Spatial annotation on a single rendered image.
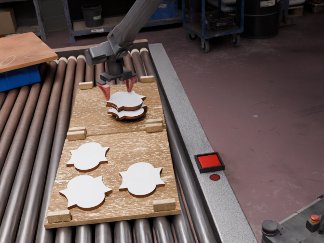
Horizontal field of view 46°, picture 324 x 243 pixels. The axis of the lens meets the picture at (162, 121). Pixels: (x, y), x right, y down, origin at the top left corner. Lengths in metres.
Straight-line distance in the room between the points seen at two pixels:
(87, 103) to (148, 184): 0.60
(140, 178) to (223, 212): 0.25
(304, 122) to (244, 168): 0.82
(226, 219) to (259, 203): 1.44
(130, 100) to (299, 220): 1.06
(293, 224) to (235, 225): 1.02
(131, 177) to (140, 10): 0.48
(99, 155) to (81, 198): 0.20
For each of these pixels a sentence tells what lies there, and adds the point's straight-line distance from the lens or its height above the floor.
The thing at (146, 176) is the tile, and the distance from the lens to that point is 1.10.
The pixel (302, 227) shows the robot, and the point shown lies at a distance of 2.00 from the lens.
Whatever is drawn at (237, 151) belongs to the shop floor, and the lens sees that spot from 2.87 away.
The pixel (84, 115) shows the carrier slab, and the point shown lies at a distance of 1.49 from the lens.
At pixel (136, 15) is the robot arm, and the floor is 1.34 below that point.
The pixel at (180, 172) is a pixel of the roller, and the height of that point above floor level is 0.91.
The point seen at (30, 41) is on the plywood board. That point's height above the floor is 1.04.
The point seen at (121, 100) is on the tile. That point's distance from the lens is 1.42.
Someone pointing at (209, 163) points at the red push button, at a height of 0.93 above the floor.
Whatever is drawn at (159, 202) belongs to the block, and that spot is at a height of 0.96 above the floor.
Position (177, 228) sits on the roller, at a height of 0.91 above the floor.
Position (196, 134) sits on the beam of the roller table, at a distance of 1.33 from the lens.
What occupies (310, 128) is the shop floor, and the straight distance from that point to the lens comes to 3.23.
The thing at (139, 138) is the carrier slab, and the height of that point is 0.94.
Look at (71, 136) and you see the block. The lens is 1.33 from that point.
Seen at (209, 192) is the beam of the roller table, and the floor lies 0.92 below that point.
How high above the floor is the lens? 1.62
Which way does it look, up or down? 30 degrees down
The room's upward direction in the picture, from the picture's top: 4 degrees counter-clockwise
